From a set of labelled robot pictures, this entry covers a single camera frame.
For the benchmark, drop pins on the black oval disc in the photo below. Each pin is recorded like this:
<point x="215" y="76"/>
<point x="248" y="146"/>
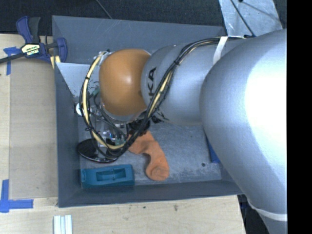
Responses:
<point x="85" y="149"/>

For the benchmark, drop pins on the small white round object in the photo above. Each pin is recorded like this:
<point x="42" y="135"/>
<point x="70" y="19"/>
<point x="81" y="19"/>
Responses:
<point x="79" y="109"/>

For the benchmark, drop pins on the teal blue box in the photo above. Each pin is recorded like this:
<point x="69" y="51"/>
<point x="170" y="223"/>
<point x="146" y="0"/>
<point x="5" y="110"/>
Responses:
<point x="107" y="177"/>

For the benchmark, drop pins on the orange sock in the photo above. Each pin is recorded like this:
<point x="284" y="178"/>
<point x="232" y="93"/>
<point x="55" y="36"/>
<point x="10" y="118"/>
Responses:
<point x="156" y="155"/>

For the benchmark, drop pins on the pale wood flat board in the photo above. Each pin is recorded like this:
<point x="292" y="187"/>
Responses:
<point x="31" y="121"/>

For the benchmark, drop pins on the grey metal bin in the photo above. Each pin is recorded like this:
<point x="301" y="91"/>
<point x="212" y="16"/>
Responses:
<point x="185" y="145"/>

